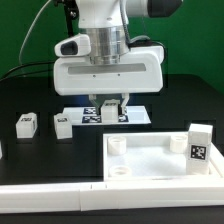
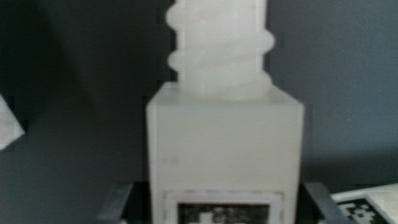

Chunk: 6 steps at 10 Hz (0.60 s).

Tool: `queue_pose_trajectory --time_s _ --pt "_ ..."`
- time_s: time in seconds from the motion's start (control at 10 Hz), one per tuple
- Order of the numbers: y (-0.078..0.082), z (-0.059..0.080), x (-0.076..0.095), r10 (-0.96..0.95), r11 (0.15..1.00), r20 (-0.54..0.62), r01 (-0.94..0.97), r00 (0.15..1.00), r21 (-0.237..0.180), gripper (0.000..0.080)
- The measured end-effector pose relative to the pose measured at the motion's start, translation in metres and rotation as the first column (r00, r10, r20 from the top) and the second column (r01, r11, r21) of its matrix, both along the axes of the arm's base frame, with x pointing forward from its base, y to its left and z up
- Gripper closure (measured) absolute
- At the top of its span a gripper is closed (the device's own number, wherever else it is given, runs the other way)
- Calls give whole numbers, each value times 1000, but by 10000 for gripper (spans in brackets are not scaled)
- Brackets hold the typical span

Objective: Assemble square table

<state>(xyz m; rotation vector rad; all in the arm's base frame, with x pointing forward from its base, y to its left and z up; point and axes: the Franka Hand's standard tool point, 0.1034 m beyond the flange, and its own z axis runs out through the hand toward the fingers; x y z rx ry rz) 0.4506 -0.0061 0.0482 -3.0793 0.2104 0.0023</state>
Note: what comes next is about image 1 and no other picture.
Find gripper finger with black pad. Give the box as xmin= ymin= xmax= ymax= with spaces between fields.
xmin=120 ymin=93 xmax=130 ymax=115
xmin=88 ymin=94 xmax=101 ymax=115

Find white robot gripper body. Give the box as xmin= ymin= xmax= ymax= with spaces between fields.
xmin=54 ymin=46 xmax=164 ymax=95

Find white square table top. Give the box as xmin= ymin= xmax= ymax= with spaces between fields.
xmin=101 ymin=131 xmax=224 ymax=183

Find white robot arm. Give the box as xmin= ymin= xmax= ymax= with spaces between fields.
xmin=54 ymin=0 xmax=183 ymax=102

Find white sheet with tags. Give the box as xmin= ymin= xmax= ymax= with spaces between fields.
xmin=63 ymin=106 xmax=151 ymax=126

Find white front fence bar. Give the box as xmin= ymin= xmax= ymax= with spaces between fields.
xmin=0 ymin=178 xmax=224 ymax=214

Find white block at left edge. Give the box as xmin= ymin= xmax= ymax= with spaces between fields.
xmin=0 ymin=141 xmax=3 ymax=160

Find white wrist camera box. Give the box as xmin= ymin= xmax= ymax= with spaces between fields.
xmin=54 ymin=34 xmax=91 ymax=57

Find grey cable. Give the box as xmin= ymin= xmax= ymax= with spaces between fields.
xmin=18 ymin=0 xmax=54 ymax=66

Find black cables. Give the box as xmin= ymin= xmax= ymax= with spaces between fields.
xmin=0 ymin=59 xmax=58 ymax=83

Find black camera stand pole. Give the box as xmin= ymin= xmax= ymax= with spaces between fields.
xmin=53 ymin=0 xmax=79 ymax=37

